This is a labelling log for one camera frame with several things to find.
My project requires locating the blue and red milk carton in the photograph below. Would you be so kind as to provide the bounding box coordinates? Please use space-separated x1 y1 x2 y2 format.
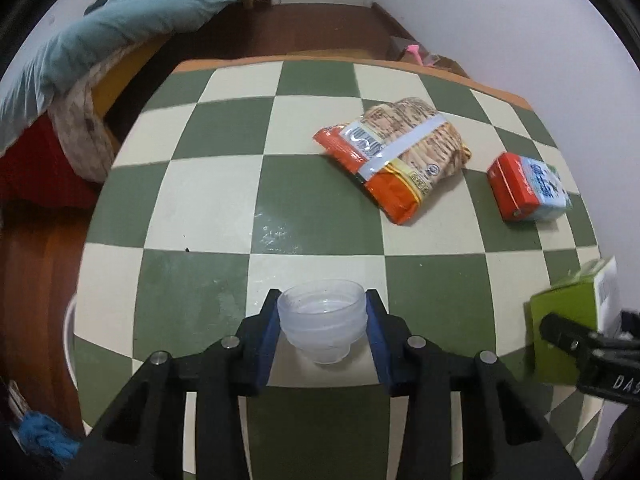
487 152 573 223

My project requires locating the wooden bed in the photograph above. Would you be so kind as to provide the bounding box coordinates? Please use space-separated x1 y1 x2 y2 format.
0 0 257 211

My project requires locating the beige patterned blanket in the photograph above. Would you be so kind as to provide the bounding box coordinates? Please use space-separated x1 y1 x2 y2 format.
50 77 119 184

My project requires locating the red bed sheet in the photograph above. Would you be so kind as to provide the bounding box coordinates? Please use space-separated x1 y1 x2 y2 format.
0 117 101 211

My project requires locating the cardboard box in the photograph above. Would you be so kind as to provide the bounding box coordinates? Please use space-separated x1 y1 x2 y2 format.
389 36 471 79

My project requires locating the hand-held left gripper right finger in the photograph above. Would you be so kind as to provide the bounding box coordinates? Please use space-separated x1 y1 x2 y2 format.
365 288 586 480

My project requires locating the wooden table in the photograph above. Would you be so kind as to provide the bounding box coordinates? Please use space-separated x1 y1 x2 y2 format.
174 56 534 109

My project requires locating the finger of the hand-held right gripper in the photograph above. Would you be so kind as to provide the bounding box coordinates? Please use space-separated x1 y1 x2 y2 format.
620 309 640 341
539 312 609 362

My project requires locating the blue knitted cloth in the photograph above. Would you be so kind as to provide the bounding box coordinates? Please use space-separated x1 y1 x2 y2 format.
19 411 81 463

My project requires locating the green checkered tablecloth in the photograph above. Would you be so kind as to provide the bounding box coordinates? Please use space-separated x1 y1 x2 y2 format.
72 57 607 480

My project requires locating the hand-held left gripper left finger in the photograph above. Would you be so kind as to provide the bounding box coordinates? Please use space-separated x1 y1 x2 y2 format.
65 288 283 480

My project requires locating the orange cracker packet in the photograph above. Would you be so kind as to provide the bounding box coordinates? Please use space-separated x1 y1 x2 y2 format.
313 96 472 226

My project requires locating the pink plush toy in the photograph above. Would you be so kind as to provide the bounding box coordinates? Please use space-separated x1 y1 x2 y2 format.
406 44 434 67

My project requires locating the light blue duvet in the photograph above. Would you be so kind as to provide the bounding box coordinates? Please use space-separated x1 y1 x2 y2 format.
0 0 251 153

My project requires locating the green and white box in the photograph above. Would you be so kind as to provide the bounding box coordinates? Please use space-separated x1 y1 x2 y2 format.
523 256 621 386

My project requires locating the clear plastic cup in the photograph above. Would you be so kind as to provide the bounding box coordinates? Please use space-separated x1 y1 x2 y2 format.
276 280 368 365

